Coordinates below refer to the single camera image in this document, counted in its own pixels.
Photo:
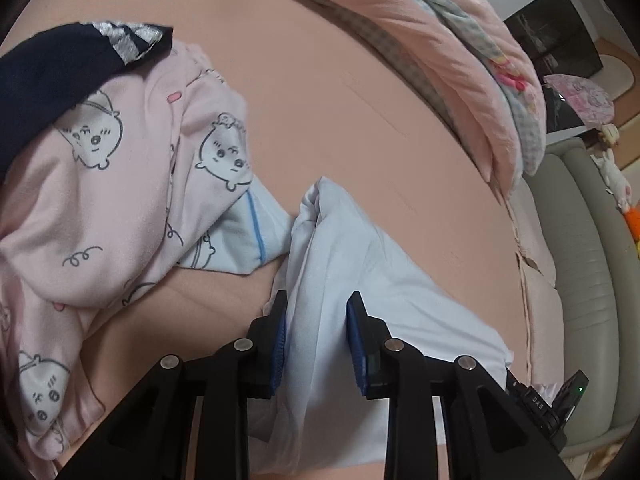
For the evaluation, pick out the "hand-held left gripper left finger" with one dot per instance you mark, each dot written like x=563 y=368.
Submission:
x=278 y=360

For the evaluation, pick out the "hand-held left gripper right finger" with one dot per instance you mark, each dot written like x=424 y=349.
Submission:
x=357 y=355

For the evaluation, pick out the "white t-shirt with navy trim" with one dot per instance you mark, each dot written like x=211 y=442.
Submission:
x=320 y=270

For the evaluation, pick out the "grey-green sofa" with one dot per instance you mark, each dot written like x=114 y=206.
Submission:
x=595 y=285

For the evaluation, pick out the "pink cartoon print pajamas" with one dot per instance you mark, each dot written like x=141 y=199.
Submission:
x=125 y=210

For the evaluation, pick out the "orange carrot toy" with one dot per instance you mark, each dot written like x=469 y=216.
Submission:
x=632 y=222

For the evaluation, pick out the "white rabbit plush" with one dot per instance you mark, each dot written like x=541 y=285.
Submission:
x=612 y=175

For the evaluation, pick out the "pink bed sheet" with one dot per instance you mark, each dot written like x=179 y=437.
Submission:
x=350 y=90

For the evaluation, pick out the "small cream plush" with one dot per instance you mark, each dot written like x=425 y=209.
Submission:
x=609 y=135

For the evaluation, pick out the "glossy black side table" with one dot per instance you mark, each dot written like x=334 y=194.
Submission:
x=560 y=115

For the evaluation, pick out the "folded pink quilt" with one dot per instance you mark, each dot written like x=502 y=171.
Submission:
x=450 y=50

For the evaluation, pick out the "beige floor mat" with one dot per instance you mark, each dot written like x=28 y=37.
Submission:
x=617 y=72

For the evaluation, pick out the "navy garment with silver stripes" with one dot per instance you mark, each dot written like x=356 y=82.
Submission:
x=45 y=75

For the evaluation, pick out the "black television cabinet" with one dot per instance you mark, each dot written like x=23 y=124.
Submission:
x=555 y=30

